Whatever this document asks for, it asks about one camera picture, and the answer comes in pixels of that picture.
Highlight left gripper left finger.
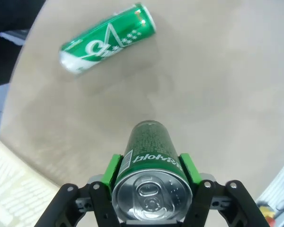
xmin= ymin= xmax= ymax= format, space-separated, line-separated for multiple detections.
xmin=35 ymin=153 xmax=123 ymax=227

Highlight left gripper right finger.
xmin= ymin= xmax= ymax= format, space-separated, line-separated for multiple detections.
xmin=179 ymin=153 xmax=269 ymax=227

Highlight green soda can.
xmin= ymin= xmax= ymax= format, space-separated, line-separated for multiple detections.
xmin=58 ymin=2 xmax=157 ymax=76
xmin=111 ymin=120 xmax=194 ymax=219

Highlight cream shopping basket brown handles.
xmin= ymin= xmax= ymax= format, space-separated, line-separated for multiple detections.
xmin=0 ymin=136 xmax=60 ymax=227

